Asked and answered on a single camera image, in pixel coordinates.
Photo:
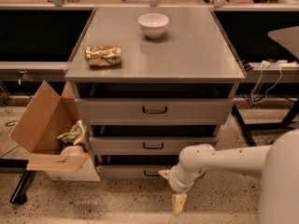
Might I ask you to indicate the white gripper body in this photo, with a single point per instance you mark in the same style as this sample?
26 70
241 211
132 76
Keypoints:
178 183

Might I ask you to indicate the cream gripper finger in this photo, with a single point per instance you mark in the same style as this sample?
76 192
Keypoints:
178 201
164 174

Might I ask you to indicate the grey bottom drawer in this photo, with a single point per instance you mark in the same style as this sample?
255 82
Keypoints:
131 171

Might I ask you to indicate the grey drawer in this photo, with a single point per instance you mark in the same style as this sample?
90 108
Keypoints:
144 145
131 171
146 111

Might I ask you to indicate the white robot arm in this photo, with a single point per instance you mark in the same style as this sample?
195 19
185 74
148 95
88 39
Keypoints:
277 165

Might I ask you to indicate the grey middle drawer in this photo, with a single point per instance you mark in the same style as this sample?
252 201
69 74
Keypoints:
144 145

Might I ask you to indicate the grey drawer cabinet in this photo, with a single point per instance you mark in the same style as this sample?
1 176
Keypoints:
191 60

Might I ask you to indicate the grey top drawer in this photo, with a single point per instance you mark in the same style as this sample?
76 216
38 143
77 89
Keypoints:
146 111

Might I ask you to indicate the open cardboard box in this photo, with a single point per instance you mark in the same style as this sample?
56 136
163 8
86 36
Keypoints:
48 115

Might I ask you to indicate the white round object in box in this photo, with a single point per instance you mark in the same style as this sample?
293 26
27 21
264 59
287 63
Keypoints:
73 151

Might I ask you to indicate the green snack packet in box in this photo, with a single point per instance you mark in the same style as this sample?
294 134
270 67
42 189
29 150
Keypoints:
75 136

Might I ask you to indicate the gold foil snack bag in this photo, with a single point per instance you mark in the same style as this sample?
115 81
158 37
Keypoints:
103 56

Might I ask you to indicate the white ceramic bowl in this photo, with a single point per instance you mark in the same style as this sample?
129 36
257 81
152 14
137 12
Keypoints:
153 25

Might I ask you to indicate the black table leg left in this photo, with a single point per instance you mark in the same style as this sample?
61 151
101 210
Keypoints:
18 166

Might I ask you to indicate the grey side table top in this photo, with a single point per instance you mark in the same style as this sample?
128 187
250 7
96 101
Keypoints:
288 38

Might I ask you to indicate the black table leg frame right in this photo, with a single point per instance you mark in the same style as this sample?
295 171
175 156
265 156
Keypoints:
247 129

